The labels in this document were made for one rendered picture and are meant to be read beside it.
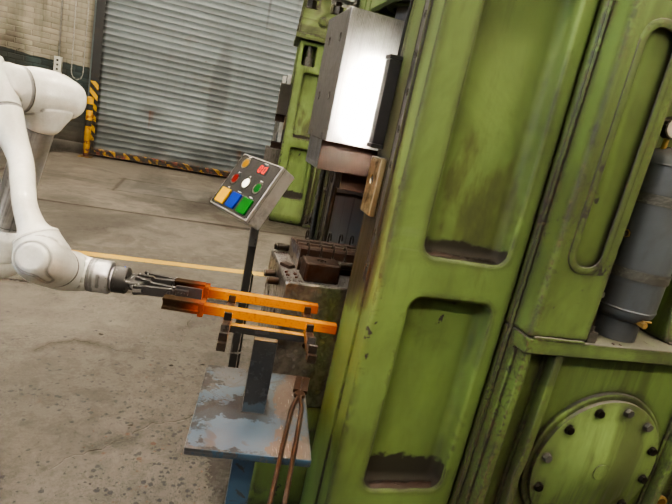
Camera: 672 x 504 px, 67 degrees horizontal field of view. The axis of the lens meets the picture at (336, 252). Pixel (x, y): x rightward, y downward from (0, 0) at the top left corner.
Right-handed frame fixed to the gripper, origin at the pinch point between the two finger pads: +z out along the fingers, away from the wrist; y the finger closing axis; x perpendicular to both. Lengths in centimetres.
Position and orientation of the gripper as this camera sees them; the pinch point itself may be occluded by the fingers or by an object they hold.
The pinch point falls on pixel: (190, 290)
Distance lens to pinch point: 145.6
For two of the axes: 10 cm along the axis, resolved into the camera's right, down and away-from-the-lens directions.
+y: 1.0, 2.7, -9.6
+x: 2.0, -9.5, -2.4
